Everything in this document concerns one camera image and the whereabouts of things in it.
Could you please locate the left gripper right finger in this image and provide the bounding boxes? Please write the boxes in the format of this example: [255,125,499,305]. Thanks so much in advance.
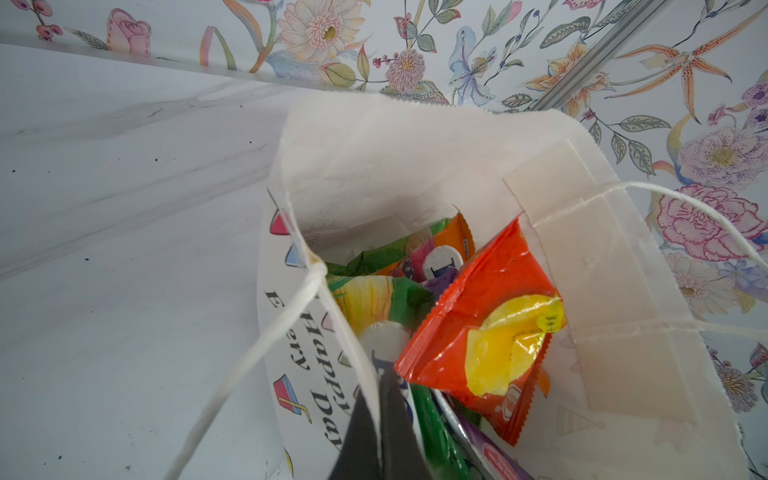
[379,370,432,480]

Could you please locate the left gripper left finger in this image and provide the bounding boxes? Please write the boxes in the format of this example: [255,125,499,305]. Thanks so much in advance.
[328,395,382,480]

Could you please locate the purple snack bag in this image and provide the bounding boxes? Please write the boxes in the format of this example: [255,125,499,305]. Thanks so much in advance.
[431,389,534,480]

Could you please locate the small red snack packet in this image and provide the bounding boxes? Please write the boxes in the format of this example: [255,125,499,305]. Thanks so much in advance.
[395,220,566,446]

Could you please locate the green Foxs candy bag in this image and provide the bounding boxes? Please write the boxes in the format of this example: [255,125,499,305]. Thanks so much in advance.
[327,275,471,479]

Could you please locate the pink Foxs candy bag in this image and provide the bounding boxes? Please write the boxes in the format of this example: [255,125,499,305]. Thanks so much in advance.
[402,240,464,297]

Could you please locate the orange Foxs candy bag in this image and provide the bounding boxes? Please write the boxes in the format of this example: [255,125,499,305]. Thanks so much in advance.
[328,213,476,277]

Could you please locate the white paper gift bag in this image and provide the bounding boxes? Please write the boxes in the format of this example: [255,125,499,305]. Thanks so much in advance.
[163,91,768,480]

